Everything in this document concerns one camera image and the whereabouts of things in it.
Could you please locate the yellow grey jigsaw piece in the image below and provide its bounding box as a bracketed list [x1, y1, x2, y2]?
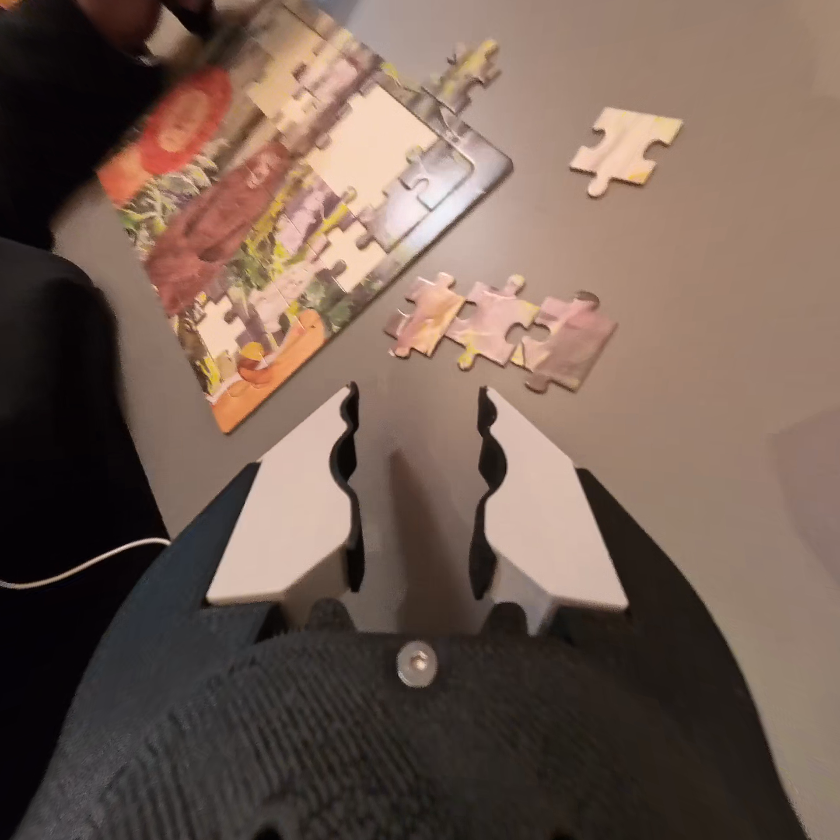
[428, 39, 501, 107]

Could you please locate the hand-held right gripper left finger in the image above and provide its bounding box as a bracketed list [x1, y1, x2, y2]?
[205, 382, 365, 626]

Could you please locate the animal jigsaw puzzle board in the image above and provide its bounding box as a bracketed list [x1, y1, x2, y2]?
[97, 0, 515, 436]

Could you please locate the white jigsaw piece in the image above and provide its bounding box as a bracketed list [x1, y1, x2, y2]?
[569, 107, 684, 198]

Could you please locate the white cable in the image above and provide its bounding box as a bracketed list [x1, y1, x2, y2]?
[0, 537, 173, 589]

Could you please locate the pink jigsaw piece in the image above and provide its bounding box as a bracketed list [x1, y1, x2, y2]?
[445, 275, 540, 370]
[385, 272, 467, 361]

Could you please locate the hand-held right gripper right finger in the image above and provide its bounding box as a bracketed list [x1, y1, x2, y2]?
[468, 386, 631, 637]

